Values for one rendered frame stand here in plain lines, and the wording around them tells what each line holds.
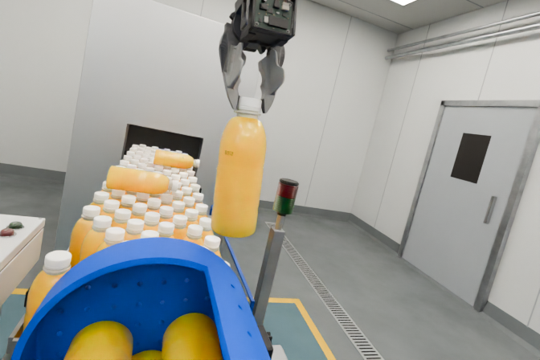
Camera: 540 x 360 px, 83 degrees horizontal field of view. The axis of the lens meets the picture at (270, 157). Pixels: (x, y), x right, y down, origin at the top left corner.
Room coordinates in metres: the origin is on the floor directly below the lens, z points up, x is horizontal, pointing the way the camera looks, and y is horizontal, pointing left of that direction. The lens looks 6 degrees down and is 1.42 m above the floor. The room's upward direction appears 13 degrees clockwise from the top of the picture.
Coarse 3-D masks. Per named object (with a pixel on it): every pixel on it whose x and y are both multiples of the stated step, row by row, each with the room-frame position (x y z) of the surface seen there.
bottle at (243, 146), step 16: (240, 112) 0.45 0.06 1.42; (256, 112) 0.46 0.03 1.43; (240, 128) 0.44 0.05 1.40; (256, 128) 0.45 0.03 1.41; (224, 144) 0.44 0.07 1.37; (240, 144) 0.43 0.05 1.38; (256, 144) 0.44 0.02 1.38; (224, 160) 0.44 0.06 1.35; (240, 160) 0.43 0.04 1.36; (256, 160) 0.44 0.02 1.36; (224, 176) 0.44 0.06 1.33; (240, 176) 0.43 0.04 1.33; (256, 176) 0.45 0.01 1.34; (224, 192) 0.44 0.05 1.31; (240, 192) 0.43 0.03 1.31; (256, 192) 0.45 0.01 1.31; (224, 208) 0.44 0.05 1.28; (240, 208) 0.44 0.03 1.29; (256, 208) 0.46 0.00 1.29; (224, 224) 0.44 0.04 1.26; (240, 224) 0.44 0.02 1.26
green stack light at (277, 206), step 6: (276, 198) 0.92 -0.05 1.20; (282, 198) 0.90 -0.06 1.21; (288, 198) 0.91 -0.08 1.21; (294, 198) 0.92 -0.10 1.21; (276, 204) 0.91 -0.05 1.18; (282, 204) 0.90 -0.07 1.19; (288, 204) 0.91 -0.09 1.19; (276, 210) 0.91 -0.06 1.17; (282, 210) 0.90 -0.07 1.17; (288, 210) 0.91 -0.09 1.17
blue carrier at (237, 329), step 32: (96, 256) 0.36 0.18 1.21; (128, 256) 0.34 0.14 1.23; (160, 256) 0.35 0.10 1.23; (192, 256) 0.37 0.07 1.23; (64, 288) 0.31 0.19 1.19; (96, 288) 0.37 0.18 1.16; (128, 288) 0.39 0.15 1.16; (160, 288) 0.40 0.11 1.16; (192, 288) 0.42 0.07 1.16; (224, 288) 0.34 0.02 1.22; (32, 320) 0.31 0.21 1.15; (64, 320) 0.36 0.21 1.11; (96, 320) 0.37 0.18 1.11; (128, 320) 0.39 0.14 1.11; (160, 320) 0.40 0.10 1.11; (224, 320) 0.28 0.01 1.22; (32, 352) 0.34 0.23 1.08; (64, 352) 0.36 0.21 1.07; (224, 352) 0.24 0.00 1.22; (256, 352) 0.27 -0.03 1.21
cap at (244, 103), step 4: (240, 96) 0.45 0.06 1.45; (240, 100) 0.45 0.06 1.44; (244, 100) 0.45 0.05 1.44; (248, 100) 0.45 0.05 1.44; (252, 100) 0.45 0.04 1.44; (256, 100) 0.45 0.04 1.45; (260, 100) 0.46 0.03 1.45; (240, 104) 0.45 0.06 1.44; (244, 104) 0.45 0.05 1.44; (248, 104) 0.45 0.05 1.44; (252, 104) 0.45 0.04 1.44; (256, 104) 0.46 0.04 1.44; (260, 104) 0.46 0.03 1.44; (240, 108) 0.45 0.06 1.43; (244, 108) 0.45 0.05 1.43; (248, 108) 0.45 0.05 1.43; (252, 108) 0.45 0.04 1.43; (256, 108) 0.46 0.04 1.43
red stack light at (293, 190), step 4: (280, 184) 0.91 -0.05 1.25; (284, 184) 0.91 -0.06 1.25; (280, 188) 0.91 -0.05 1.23; (284, 188) 0.91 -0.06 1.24; (288, 188) 0.90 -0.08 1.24; (292, 188) 0.91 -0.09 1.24; (296, 188) 0.91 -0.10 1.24; (276, 192) 0.93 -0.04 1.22; (280, 192) 0.91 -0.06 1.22; (284, 192) 0.90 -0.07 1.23; (288, 192) 0.90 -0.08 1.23; (292, 192) 0.91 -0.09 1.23; (296, 192) 0.92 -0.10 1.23; (284, 196) 0.90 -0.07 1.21; (288, 196) 0.90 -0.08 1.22; (292, 196) 0.91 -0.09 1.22; (296, 196) 0.93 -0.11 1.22
